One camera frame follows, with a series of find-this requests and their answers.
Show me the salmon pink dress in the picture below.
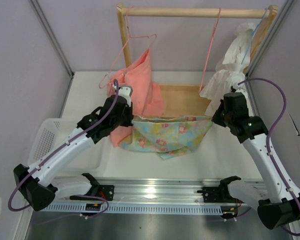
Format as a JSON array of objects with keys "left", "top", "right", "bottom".
[{"left": 107, "top": 47, "right": 164, "bottom": 148}]

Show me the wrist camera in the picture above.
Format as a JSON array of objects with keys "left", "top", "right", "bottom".
[
  {"left": 230, "top": 85, "right": 247, "bottom": 94},
  {"left": 118, "top": 85, "right": 133, "bottom": 106}
]

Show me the aluminium corner post right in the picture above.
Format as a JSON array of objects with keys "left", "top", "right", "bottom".
[{"left": 244, "top": 0, "right": 296, "bottom": 77}]

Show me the blue wire hanger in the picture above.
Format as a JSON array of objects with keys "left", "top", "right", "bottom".
[{"left": 241, "top": 8, "right": 268, "bottom": 64}]

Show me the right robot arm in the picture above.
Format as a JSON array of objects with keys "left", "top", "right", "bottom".
[{"left": 212, "top": 92, "right": 300, "bottom": 230}]

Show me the perforated cable duct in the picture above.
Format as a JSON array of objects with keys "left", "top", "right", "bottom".
[{"left": 43, "top": 202, "right": 223, "bottom": 216}]

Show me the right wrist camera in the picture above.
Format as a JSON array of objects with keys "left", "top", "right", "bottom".
[{"left": 230, "top": 85, "right": 247, "bottom": 94}]

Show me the floral pastel skirt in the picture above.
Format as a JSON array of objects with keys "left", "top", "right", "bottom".
[{"left": 119, "top": 115, "right": 213, "bottom": 160}]

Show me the aluminium mounting rail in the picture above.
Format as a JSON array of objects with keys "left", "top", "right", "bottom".
[{"left": 98, "top": 178, "right": 220, "bottom": 204}]

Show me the wooden clothes rack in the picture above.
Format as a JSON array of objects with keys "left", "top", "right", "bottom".
[{"left": 128, "top": 7, "right": 265, "bottom": 118}]

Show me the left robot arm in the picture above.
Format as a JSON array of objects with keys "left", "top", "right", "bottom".
[{"left": 13, "top": 93, "right": 133, "bottom": 211}]

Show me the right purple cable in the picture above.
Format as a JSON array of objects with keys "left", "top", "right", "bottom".
[{"left": 237, "top": 77, "right": 300, "bottom": 236}]

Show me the pink hanger with dress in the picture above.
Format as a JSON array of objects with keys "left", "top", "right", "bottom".
[{"left": 98, "top": 3, "right": 157, "bottom": 89}]

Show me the aluminium corner post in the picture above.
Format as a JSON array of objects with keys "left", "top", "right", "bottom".
[
  {"left": 28, "top": 0, "right": 74, "bottom": 78},
  {"left": 244, "top": 0, "right": 296, "bottom": 77}
]

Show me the pink wire hanger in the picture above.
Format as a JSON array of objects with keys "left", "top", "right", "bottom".
[{"left": 198, "top": 8, "right": 222, "bottom": 93}]

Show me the aluminium corner post left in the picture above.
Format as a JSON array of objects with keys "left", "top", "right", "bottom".
[{"left": 28, "top": 0, "right": 74, "bottom": 78}]

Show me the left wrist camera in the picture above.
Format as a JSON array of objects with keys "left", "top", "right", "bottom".
[{"left": 118, "top": 85, "right": 133, "bottom": 106}]

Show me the white ruffled garment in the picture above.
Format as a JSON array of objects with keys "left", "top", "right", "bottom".
[{"left": 199, "top": 22, "right": 256, "bottom": 117}]

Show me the white plastic basket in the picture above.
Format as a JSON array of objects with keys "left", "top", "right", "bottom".
[{"left": 27, "top": 118, "right": 107, "bottom": 177}]

